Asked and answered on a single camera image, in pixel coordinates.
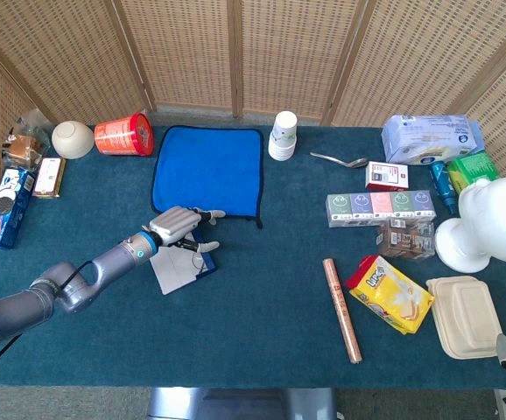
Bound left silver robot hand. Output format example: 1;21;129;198
147;206;227;254

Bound blue and white notebook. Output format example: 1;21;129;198
149;231;219;297

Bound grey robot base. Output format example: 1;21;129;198
146;387;340;420

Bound beige clamshell lunch box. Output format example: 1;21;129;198
425;275;506;361

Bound blue cloth black trim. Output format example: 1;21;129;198
150;125;265;230

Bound orange tub red lid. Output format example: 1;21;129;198
94;112;155;158

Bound yellow Lipo snack bag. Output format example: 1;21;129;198
345;254;436;336

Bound white foam mannequin head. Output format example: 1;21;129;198
434;176;506;273

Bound beige bowl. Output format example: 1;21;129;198
51;120;95;160

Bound small gold white box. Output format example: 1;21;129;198
32;157;67;200

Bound white paper cup stack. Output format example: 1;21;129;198
267;110;299;162

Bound teal table cover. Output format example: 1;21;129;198
0;124;506;390

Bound clear pack brown sachets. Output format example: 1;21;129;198
376;218;436;261

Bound brown foil roll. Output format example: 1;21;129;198
321;257;364;365

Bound blue Oreo cookie box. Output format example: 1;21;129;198
0;168;36;250

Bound clear bag brown cake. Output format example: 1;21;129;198
1;108;53;172

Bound wicker folding screen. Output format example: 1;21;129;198
0;0;506;185

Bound blue bottle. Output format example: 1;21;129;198
428;160;460;215

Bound green packet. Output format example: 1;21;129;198
446;150;501;196

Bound pastel pocket tissue multipack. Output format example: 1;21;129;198
325;189;438;229

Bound metal spoon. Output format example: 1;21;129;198
309;151;369;170

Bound small white red box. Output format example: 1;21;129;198
364;160;410;193

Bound pale blue tissue pack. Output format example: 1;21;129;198
381;114;486;166

